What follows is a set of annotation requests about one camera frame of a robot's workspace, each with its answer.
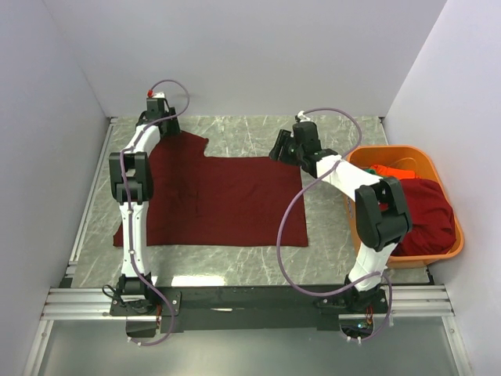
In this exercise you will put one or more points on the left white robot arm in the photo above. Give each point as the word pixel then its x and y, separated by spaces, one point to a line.
pixel 131 180

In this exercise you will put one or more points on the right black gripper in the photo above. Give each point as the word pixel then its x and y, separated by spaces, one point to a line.
pixel 275 151

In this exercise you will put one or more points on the orange plastic basket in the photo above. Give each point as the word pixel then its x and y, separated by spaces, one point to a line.
pixel 409 158

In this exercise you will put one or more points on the dark red t-shirt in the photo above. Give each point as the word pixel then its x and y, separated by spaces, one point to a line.
pixel 221 201

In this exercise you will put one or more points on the red t-shirt in basket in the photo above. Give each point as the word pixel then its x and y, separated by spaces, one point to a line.
pixel 433 231

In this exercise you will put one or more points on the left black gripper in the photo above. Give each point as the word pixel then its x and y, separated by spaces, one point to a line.
pixel 174 127

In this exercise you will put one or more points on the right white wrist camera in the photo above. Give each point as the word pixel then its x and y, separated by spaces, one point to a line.
pixel 301 117

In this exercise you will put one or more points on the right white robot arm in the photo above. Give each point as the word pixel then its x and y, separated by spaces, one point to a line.
pixel 382 217

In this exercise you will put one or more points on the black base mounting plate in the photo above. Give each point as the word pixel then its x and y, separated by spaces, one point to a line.
pixel 241 308

